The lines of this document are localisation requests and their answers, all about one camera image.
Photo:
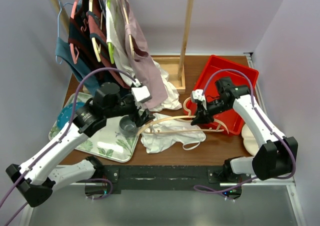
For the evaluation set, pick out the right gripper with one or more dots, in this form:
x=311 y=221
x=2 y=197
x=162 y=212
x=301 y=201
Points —
x=204 y=116

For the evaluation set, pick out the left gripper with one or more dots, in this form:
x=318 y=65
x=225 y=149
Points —
x=135 y=116

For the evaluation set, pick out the wooden hanger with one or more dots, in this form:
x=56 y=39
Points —
x=126 y=13
x=179 y=124

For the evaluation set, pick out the white tank top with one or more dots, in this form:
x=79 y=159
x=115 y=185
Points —
x=156 y=143

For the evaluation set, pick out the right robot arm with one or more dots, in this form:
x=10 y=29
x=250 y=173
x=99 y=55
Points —
x=276 y=156

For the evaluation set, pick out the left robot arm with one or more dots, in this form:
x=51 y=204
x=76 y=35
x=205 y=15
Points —
x=37 y=178

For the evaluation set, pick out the mauve tank top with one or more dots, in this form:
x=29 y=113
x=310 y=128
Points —
x=143 y=65

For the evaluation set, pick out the teal tank top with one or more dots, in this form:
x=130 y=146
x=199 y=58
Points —
x=80 y=70

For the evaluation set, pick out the wooden hanger under mauve top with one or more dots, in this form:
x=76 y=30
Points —
x=126 y=13

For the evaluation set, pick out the green hanger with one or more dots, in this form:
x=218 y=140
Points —
x=110 y=29

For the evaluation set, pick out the cream plastic hanger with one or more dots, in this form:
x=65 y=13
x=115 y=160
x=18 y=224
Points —
x=95 y=22

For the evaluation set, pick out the pink hanger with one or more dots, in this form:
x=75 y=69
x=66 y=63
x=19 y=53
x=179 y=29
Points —
x=78 y=28

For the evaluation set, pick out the red plastic bin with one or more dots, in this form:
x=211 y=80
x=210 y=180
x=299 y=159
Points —
x=225 y=80

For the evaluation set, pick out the floral serving tray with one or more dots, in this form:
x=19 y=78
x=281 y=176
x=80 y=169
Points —
x=107 y=143

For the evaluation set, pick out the cream divided plate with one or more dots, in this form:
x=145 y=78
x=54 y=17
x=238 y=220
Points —
x=249 y=141

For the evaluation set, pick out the wooden clothes rack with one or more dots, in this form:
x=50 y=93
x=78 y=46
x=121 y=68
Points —
x=175 y=65

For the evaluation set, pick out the blue polka dot plate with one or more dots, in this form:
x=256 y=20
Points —
x=64 y=116

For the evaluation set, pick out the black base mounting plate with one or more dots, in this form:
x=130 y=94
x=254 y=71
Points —
x=119 y=178

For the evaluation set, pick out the white hanging garment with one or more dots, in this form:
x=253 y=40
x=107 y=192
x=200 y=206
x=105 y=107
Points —
x=122 y=62

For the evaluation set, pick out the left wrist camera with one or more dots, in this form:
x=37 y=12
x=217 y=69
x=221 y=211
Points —
x=141 y=94

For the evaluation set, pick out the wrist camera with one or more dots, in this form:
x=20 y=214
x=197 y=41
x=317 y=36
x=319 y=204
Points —
x=198 y=96
x=141 y=94

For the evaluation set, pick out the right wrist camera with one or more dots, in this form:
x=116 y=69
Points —
x=198 y=96

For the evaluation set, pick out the light blue wire hanger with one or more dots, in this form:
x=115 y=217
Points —
x=59 y=49

